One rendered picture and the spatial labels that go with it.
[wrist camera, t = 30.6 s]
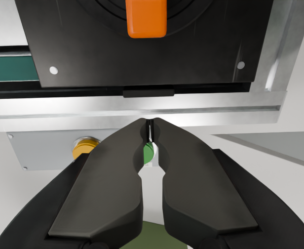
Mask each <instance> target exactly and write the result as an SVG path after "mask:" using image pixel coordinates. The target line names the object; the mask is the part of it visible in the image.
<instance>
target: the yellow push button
mask: <svg viewBox="0 0 304 249"><path fill-rule="evenodd" d="M97 145H98V143H97V142H95V141H92V140H82V141H80V142H78V143H77V144H76V145H75V147H74V149H73V158H74V159H76V158H77V157H78V156H79V155H80V154H81V153H89V152H90V151H91V150H92V149H93V148H95V147H96V146H97Z"/></svg>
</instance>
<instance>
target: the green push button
mask: <svg viewBox="0 0 304 249"><path fill-rule="evenodd" d="M153 157H154V147H153V145H152V144H151V142H149V143H147V144H146V145H145V147H144V164H147V163H149V162H150V161H151V160H152V159H153Z"/></svg>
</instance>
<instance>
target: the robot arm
mask: <svg viewBox="0 0 304 249"><path fill-rule="evenodd" d="M150 129H151V139H152V143H153V142H154V143H155V145H156V146H157V147H158V165H159V166H160V167H161V168H162V169H163V171H164V172H165V175H164V176H163V178H162V211H163V219H164V227H165V230H166V232H167V233H168V234H169V235H170V236H172V237H174V238H176V239H177V240H179V241H181V242H183V243H185V244H186V245H188V246H190V247H192V248H193V249H304V223H303V222H302V220H301V219H300V218H299V217H298V216H297V215H296V214H295V213H294V211H293V210H292V209H291V208H290V207H289V206H288V205H287V204H286V203H285V202H284V201H283V200H282V199H280V198H279V197H278V196H277V195H276V194H275V193H274V192H273V191H272V190H270V189H269V188H268V187H267V186H265V185H264V184H263V183H262V182H260V181H259V180H258V179H257V178H256V177H254V176H253V175H252V174H251V173H249V172H248V171H247V170H246V169H244V168H243V167H242V166H241V165H239V164H238V163H237V162H236V161H234V160H233V159H232V158H231V157H229V156H228V155H227V154H226V153H224V152H223V151H222V150H221V149H212V148H211V147H210V146H209V145H207V144H206V143H205V142H204V141H202V140H201V139H200V138H198V137H197V136H195V135H193V134H192V133H190V132H188V131H186V130H184V129H182V128H180V127H178V126H176V125H174V124H172V123H170V122H168V121H166V120H164V119H162V118H160V117H156V118H153V119H146V118H139V119H137V120H135V121H134V122H132V123H130V124H128V125H127V126H125V127H123V128H121V129H120V130H118V131H116V132H114V133H113V134H111V135H110V136H108V137H107V138H105V139H104V140H103V141H102V142H100V143H99V144H98V145H97V146H96V147H95V148H93V149H92V150H91V151H90V152H89V153H81V154H80V155H79V156H78V157H77V158H76V159H75V160H74V161H73V162H71V163H70V164H69V165H68V166H67V167H66V168H65V169H64V170H63V171H62V172H60V173H59V174H58V175H57V176H56V177H55V178H54V179H53V180H52V181H50V182H49V183H48V184H47V185H46V186H45V187H44V188H43V189H42V190H41V191H39V192H38V193H37V194H36V195H35V196H34V197H33V198H32V199H31V200H30V201H29V202H28V203H27V204H26V205H25V206H24V207H23V208H22V209H21V210H20V211H19V212H18V213H17V215H16V216H15V217H14V218H13V219H12V221H11V222H10V223H9V224H8V225H7V227H6V228H5V229H4V231H3V232H2V233H1V235H0V249H119V248H121V247H122V246H124V245H125V244H127V243H128V242H130V241H131V240H133V239H134V238H136V237H137V236H139V235H140V233H141V231H142V228H143V210H144V206H143V190H142V179H141V177H140V176H139V174H138V173H139V171H140V170H141V169H142V168H143V166H144V147H145V145H146V144H147V143H149V142H150Z"/></svg>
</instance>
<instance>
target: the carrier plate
mask: <svg viewBox="0 0 304 249"><path fill-rule="evenodd" d="M14 1H15V4H16V7H17V11H18V14H19V17H20V20H21V24H22V27H23V30H24V33H25V37H26V40H27V43H28V46H29V50H30V53H31V56H32V59H33V63H34V66H35V69H36V72H37V76H38V79H39V83H40V86H41V88H57V87H93V86H128V85H163V84H198V83H251V82H254V80H255V76H256V72H257V68H258V64H259V60H260V55H261V51H262V48H263V43H264V39H265V35H266V30H267V26H268V21H269V17H270V13H271V9H272V5H273V1H274V0H213V1H212V2H211V4H210V5H209V6H208V8H207V9H206V10H205V11H204V12H203V13H202V14H201V15H200V16H199V17H198V18H197V19H196V20H195V21H193V22H192V23H191V24H190V25H188V26H187V27H185V28H184V29H182V30H180V31H178V32H176V33H174V34H171V35H169V36H166V37H162V38H158V39H150V40H140V39H132V38H128V37H124V36H122V35H119V34H116V33H114V32H112V31H110V30H108V29H107V28H105V27H103V26H102V25H100V24H99V23H98V22H96V21H95V20H94V19H93V18H92V17H90V16H89V15H88V14H87V13H86V12H85V11H84V10H83V9H82V7H81V6H80V5H79V4H78V2H77V1H76V0H14Z"/></svg>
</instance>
